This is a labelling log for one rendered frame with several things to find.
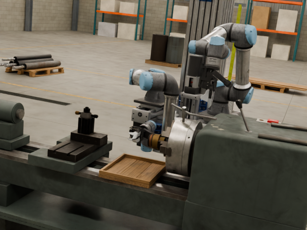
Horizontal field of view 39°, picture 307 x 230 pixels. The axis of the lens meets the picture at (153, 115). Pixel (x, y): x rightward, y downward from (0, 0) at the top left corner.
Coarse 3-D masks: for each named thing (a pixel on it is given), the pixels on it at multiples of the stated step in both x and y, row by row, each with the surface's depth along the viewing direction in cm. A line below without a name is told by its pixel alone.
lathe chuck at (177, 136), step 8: (176, 120) 238; (192, 120) 239; (176, 128) 233; (184, 128) 232; (176, 136) 230; (184, 136) 229; (168, 144) 230; (176, 144) 229; (176, 152) 229; (168, 160) 232; (176, 160) 230; (168, 168) 236; (176, 168) 234
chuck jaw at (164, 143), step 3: (159, 141) 241; (162, 141) 242; (165, 141) 243; (159, 144) 238; (162, 144) 237; (165, 144) 237; (159, 147) 239; (162, 147) 233; (165, 147) 233; (162, 150) 234; (165, 150) 233; (168, 150) 231; (171, 150) 230; (165, 153) 233; (168, 153) 231; (171, 153) 231
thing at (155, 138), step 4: (148, 136) 247; (152, 136) 247; (156, 136) 246; (160, 136) 247; (148, 140) 246; (152, 140) 245; (156, 140) 244; (160, 140) 245; (164, 140) 249; (148, 144) 247; (152, 144) 245; (156, 144) 244; (156, 148) 246
